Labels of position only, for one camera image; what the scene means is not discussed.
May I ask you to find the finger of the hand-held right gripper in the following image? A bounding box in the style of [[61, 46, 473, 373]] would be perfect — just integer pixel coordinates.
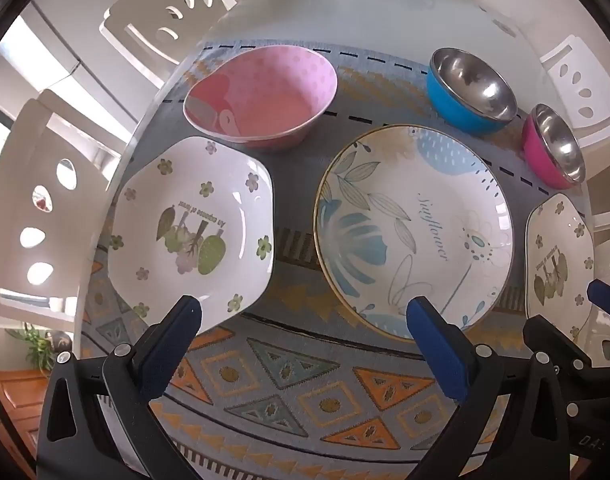
[[522, 314, 594, 376], [586, 279, 610, 326]]

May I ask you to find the white floral plate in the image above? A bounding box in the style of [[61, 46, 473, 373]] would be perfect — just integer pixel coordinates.
[[525, 192, 598, 356], [107, 136, 276, 333]]

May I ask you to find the green potted plant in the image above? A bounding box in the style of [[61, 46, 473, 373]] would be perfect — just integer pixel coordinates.
[[7, 324, 56, 374]]

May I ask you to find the blue steel bowl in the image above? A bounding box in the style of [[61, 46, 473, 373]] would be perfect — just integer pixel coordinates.
[[426, 47, 518, 136]]

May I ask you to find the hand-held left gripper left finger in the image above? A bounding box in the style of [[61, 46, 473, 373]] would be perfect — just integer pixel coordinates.
[[37, 295, 204, 480]]

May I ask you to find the round blue leaf plate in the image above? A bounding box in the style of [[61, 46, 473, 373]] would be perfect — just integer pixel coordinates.
[[313, 124, 514, 343]]

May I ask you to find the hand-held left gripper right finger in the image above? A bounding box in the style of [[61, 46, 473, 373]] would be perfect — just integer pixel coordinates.
[[406, 296, 572, 480]]

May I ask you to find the wooden cabinet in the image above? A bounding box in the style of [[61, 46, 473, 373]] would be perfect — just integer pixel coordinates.
[[0, 367, 52, 461]]

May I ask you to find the pink steel bowl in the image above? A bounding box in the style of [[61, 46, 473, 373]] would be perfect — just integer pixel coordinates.
[[522, 103, 586, 190]]

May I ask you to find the patterned blue table mat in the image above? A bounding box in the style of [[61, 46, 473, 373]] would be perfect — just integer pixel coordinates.
[[80, 42, 593, 480]]

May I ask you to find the pink dotted bowl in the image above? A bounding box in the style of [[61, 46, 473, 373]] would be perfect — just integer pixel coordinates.
[[183, 45, 338, 153]]

